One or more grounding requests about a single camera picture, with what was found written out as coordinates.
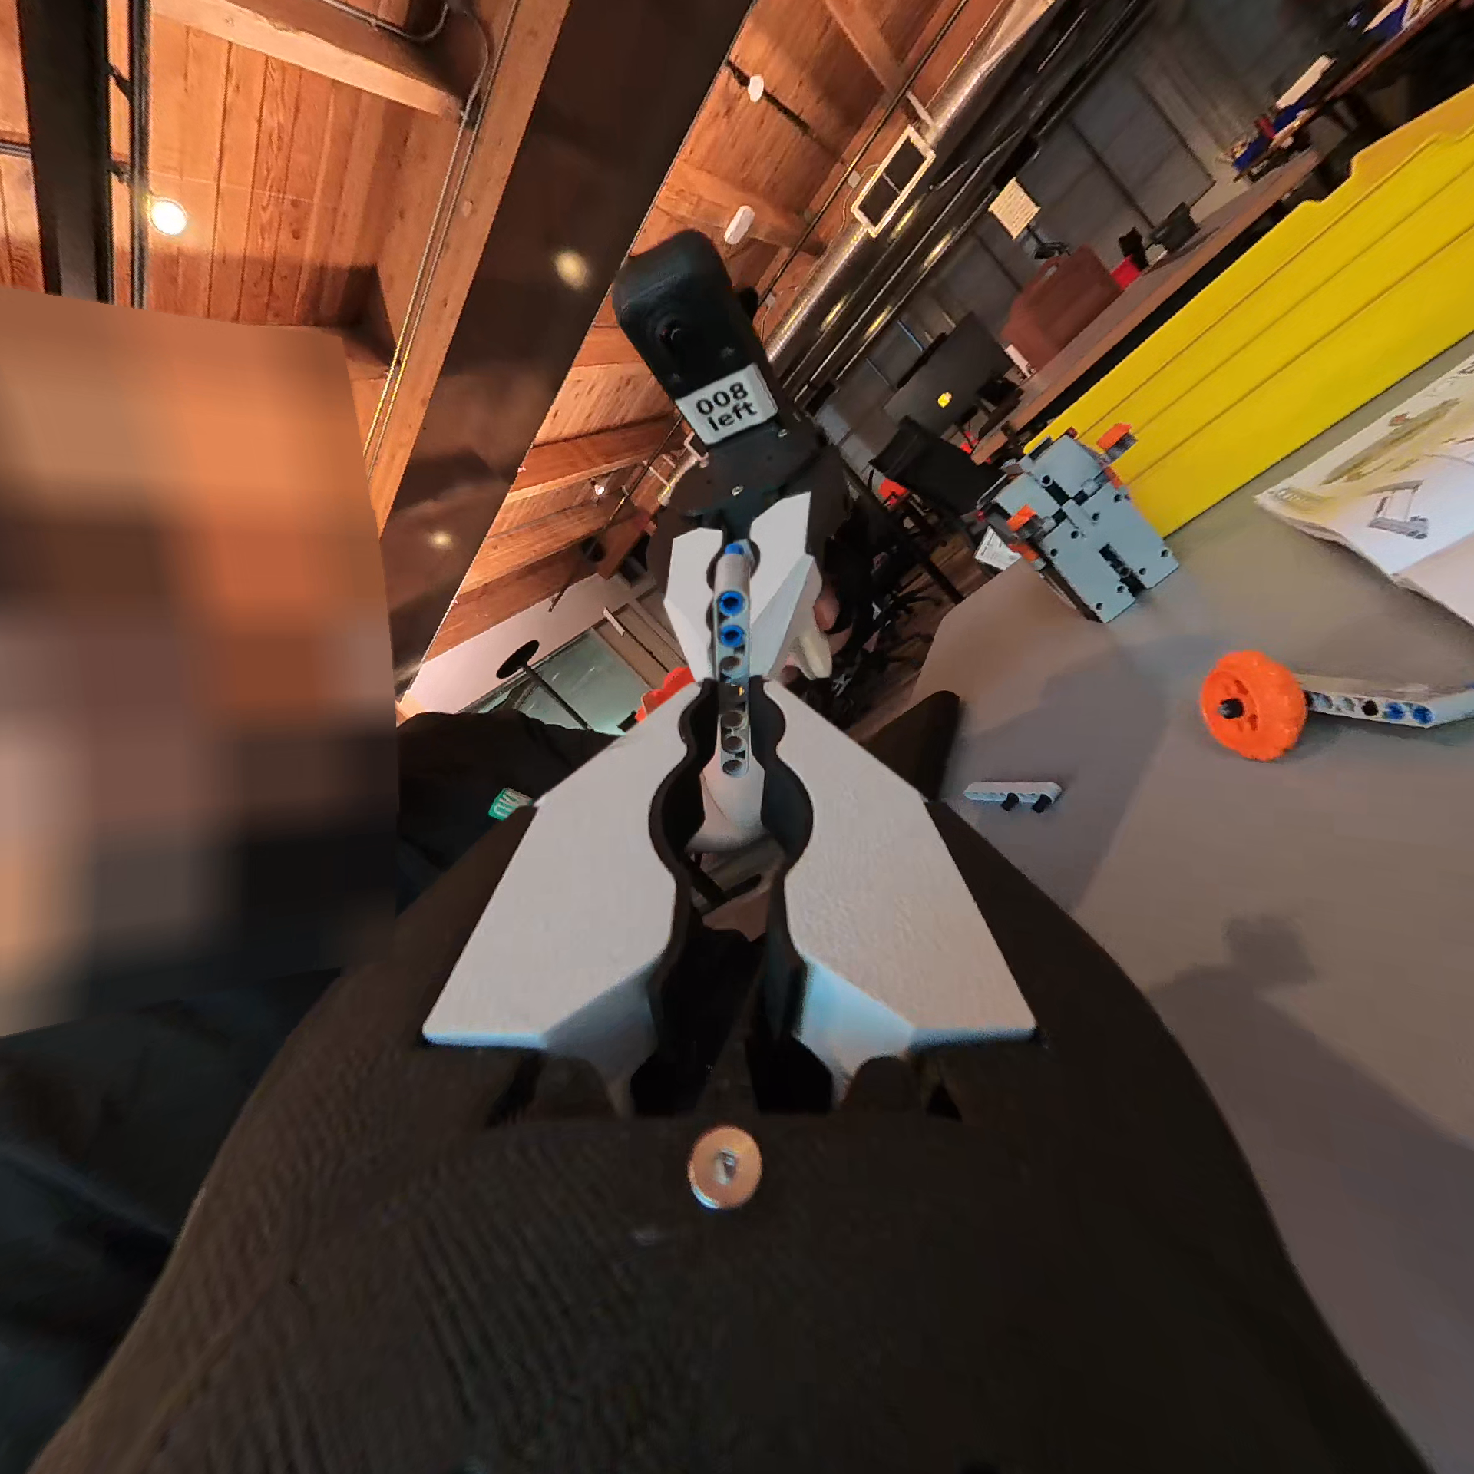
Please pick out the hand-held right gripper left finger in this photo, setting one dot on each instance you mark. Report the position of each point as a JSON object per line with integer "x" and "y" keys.
{"x": 565, "y": 923}

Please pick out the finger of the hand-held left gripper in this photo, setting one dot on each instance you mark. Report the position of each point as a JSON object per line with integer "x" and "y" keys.
{"x": 782, "y": 567}
{"x": 693, "y": 597}

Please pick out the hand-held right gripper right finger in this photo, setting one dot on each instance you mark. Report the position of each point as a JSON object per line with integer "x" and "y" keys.
{"x": 895, "y": 923}

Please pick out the grey angled beam blue pins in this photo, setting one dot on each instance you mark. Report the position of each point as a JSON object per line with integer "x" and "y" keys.
{"x": 734, "y": 727}

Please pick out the grey beam black pins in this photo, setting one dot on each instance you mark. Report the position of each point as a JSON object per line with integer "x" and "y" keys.
{"x": 1010, "y": 794}

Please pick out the person's left hand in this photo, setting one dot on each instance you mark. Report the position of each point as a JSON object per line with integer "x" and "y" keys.
{"x": 830, "y": 608}

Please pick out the black perforated panel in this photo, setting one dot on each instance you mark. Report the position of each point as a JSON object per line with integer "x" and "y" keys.
{"x": 922, "y": 738}

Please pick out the small white leaflet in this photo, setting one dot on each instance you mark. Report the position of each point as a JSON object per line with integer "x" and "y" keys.
{"x": 999, "y": 553}

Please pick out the white vent grille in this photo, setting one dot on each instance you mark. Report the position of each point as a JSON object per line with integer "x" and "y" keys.
{"x": 893, "y": 184}

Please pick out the black monitor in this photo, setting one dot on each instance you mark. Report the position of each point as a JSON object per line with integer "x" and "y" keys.
{"x": 945, "y": 369}

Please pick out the grey brick robot model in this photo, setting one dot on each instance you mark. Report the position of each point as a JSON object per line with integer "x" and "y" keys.
{"x": 1095, "y": 540}

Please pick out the white paper sign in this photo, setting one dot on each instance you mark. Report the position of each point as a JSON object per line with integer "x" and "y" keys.
{"x": 1010, "y": 206}

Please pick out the orange wheel beam assembly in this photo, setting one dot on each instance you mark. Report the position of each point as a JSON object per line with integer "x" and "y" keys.
{"x": 1248, "y": 705}

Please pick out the round ceiling spotlight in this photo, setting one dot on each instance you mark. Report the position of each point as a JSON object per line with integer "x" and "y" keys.
{"x": 169, "y": 216}

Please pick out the yellow storage bin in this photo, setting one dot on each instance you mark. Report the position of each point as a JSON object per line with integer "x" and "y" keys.
{"x": 1290, "y": 346}

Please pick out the open instruction booklet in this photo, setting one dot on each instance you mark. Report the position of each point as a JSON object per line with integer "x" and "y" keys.
{"x": 1406, "y": 484}

